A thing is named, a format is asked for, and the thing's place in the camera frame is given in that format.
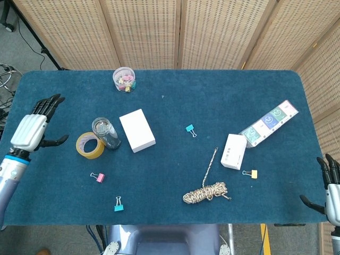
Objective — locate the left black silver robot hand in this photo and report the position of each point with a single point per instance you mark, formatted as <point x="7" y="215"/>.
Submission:
<point x="29" y="130"/>

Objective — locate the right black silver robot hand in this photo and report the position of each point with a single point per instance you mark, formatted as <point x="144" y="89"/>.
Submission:
<point x="334" y="202"/>

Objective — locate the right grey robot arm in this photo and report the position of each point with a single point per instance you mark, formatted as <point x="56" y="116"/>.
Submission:
<point x="335" y="239"/>

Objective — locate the clear glass jar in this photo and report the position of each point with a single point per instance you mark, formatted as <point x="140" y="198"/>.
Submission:
<point x="110" y="142"/>

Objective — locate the yellow packing tape roll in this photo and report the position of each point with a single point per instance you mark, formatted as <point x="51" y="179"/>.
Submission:
<point x="98" y="152"/>

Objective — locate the yellow binder clip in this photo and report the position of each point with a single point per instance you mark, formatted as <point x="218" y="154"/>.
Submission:
<point x="254" y="174"/>

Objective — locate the pink binder clip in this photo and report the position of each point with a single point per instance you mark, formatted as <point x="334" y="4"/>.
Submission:
<point x="100" y="177"/>

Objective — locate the long colourful printed box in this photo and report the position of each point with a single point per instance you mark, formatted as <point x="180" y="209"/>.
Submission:
<point x="271" y="122"/>

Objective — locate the clear jar of binder clips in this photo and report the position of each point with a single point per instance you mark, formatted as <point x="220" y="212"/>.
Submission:
<point x="123" y="79"/>

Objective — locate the plain white cardboard box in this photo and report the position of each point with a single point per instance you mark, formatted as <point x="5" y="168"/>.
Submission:
<point x="136" y="130"/>

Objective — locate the white box with barcode print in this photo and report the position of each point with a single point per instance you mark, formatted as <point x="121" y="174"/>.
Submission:
<point x="233" y="151"/>

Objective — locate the teal binder clip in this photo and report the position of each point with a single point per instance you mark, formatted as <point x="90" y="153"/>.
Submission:
<point x="189" y="128"/>
<point x="119" y="208"/>

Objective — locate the blue carpet table cover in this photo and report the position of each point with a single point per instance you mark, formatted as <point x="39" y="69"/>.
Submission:
<point x="170" y="170"/>

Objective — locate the wicker folding screen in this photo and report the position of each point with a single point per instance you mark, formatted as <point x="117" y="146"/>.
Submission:
<point x="148" y="32"/>

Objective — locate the grey robot torso base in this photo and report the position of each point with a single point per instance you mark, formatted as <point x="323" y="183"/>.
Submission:
<point x="164" y="239"/>

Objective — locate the chrome metal stool frame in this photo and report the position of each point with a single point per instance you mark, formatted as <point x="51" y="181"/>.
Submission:
<point x="5" y="79"/>

